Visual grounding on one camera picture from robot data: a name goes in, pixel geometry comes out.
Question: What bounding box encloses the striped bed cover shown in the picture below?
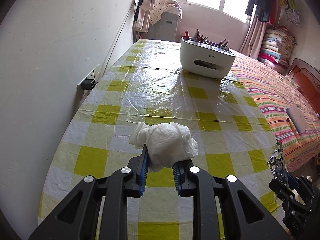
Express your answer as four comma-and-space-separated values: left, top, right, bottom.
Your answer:
231, 50, 319, 172

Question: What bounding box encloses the wooden headboard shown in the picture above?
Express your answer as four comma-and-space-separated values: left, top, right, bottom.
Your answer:
289, 58, 320, 114

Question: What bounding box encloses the pencil on bed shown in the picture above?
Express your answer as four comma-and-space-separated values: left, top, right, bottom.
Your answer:
286, 117, 302, 146

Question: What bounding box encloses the silver blister pack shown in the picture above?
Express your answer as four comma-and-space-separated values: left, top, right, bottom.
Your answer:
267, 141, 286, 183

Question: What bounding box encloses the beige garment on hook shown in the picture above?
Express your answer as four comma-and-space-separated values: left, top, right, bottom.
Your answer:
133, 0, 155, 33

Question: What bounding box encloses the white tissue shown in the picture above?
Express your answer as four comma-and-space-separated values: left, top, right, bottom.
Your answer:
129, 122, 199, 172

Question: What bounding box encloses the white wall socket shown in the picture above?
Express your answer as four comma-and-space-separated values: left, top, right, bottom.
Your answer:
76, 64, 102, 99

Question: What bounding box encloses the pink curtain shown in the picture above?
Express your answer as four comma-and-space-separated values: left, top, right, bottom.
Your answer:
239, 16, 268, 60

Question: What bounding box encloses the grey air cooler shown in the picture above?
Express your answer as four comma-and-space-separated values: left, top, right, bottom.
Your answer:
145, 6, 180, 42

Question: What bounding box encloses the stack of folded blankets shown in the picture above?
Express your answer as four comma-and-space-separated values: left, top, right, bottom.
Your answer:
258, 26, 297, 76

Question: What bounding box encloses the green checkered plastic tablecloth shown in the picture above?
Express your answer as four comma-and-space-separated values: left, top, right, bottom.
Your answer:
39, 41, 278, 239

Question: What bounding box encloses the dotted cloth on cooler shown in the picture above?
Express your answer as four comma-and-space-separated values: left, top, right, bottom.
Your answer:
149, 0, 182, 25

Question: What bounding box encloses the white desk organizer box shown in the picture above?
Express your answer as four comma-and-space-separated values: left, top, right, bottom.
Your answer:
180, 31, 235, 79

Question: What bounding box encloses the black power adapter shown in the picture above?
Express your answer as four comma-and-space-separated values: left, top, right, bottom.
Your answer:
80, 79, 97, 90

